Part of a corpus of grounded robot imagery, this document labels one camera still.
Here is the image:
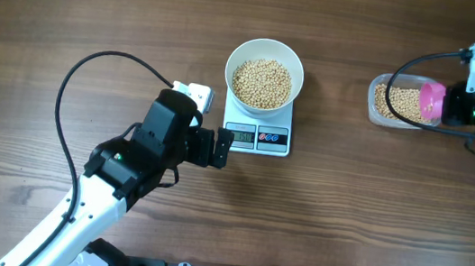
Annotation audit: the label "pink plastic scoop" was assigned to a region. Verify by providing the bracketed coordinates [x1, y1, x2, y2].
[418, 82, 446, 120]

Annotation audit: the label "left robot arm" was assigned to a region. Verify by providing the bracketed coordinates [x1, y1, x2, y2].
[0, 89, 234, 266]

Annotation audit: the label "white digital kitchen scale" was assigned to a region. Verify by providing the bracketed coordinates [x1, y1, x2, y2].
[223, 91, 293, 157]

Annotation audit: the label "soybeans in bowl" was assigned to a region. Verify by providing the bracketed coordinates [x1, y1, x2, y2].
[232, 59, 292, 110]

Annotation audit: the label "white bowl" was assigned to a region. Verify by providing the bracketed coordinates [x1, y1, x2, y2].
[224, 38, 305, 115]

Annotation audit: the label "soybeans in container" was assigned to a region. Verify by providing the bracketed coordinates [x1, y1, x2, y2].
[374, 84, 431, 124]

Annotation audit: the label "clear plastic container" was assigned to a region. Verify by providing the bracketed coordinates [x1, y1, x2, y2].
[368, 73, 441, 129]

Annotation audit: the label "right black camera cable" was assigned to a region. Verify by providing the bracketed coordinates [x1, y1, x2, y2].
[378, 41, 475, 155]

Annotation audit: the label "black camera cable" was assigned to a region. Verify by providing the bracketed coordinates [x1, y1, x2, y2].
[378, 41, 475, 155]
[14, 41, 178, 266]

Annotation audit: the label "left black camera cable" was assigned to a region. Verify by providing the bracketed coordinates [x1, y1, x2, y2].
[14, 41, 178, 266]

